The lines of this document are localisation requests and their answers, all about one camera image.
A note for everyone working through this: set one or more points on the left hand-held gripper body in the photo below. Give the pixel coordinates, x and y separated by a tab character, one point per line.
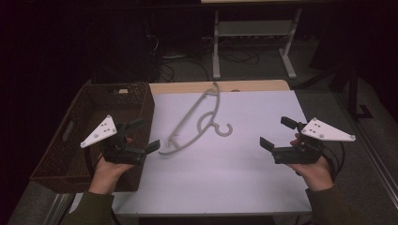
123	154

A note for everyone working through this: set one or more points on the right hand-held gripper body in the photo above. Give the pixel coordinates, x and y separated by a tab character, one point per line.
300	154

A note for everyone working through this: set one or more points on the grey plastic clothes hanger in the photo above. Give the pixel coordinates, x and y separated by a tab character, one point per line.
187	142

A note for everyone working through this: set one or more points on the brown wicker basket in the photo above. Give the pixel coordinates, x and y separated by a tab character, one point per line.
72	156

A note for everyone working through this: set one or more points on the person's right hand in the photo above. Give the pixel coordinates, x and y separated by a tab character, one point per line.
316	176

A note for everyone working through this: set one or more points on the person's left hand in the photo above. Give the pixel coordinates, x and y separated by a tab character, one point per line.
104	178

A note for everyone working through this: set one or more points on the white table sheet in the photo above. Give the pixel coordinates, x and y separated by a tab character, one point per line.
225	175

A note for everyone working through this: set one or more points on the white power strip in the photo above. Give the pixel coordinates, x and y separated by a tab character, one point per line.
174	56

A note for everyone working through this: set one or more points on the white metal table frame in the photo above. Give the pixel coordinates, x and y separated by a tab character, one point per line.
253	28

